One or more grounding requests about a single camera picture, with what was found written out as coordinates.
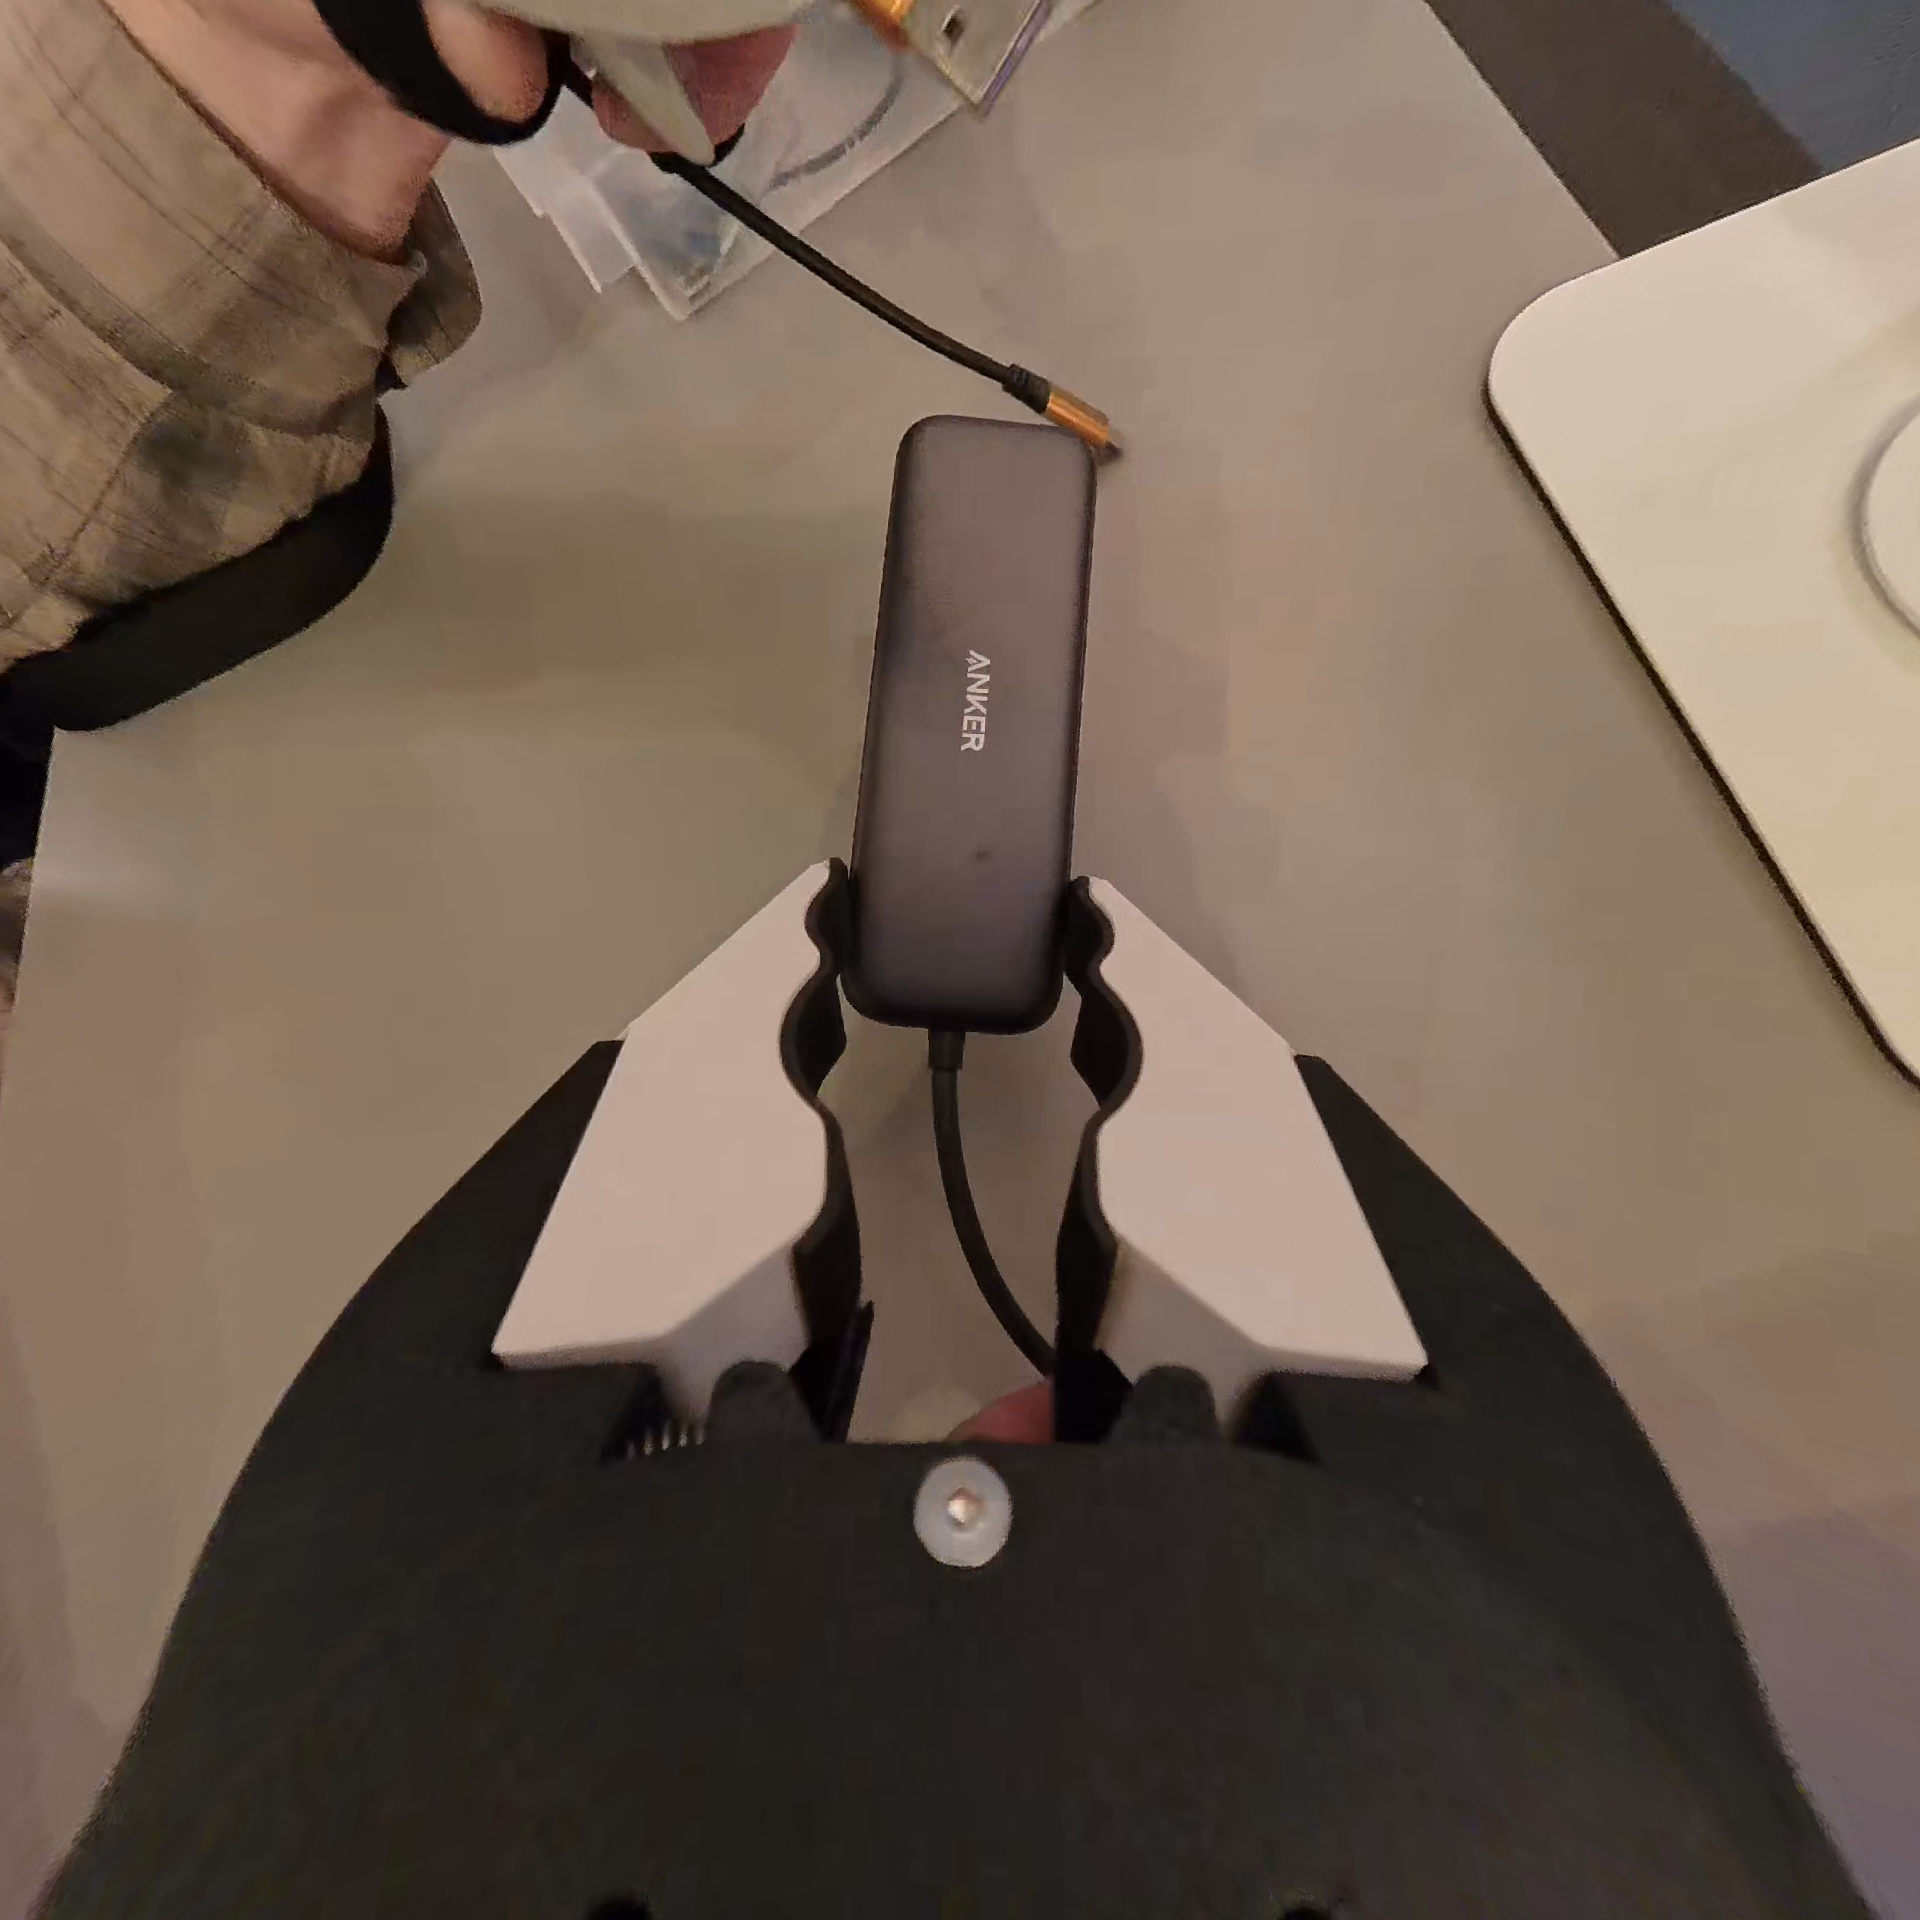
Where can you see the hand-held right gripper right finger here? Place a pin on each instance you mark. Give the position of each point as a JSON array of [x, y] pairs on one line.
[[1259, 1200]]

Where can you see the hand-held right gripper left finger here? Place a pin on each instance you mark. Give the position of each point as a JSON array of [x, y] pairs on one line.
[[674, 1184]]

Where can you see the black usb hub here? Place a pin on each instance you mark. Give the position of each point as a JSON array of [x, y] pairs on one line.
[[974, 600]]

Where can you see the person's left forearm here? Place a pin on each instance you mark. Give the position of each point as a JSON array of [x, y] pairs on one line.
[[150, 375]]

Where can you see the person's left hand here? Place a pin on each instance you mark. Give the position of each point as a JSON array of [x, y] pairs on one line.
[[299, 136]]

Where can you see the clear acrylic box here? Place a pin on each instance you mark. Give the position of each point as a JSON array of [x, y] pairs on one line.
[[690, 270]]

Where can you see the white book stand wooden board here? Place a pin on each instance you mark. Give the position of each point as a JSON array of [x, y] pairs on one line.
[[1724, 451]]

